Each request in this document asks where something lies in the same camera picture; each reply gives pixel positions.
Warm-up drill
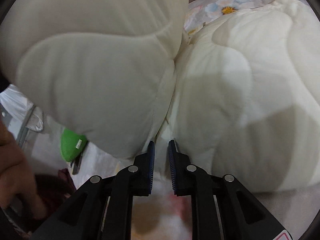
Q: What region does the cream quilted jacket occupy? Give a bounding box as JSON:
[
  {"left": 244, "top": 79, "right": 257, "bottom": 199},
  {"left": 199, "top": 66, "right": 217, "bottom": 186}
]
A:
[{"left": 0, "top": 0, "right": 320, "bottom": 193}]

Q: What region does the left hand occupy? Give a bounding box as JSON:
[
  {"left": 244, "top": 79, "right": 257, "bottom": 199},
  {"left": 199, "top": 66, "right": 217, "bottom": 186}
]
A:
[{"left": 0, "top": 123, "right": 47, "bottom": 219}]

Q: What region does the grey floral fleece blanket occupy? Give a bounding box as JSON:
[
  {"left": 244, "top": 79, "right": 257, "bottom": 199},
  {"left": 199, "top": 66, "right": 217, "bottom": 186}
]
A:
[{"left": 32, "top": 0, "right": 320, "bottom": 240}]

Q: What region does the green pillow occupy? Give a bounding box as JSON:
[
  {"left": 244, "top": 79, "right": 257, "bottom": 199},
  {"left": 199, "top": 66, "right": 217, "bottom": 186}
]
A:
[{"left": 60, "top": 128, "right": 88, "bottom": 162}]

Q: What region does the silver white curtain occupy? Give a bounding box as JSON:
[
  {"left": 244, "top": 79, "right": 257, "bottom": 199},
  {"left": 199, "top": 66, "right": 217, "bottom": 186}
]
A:
[{"left": 1, "top": 85, "right": 44, "bottom": 147}]

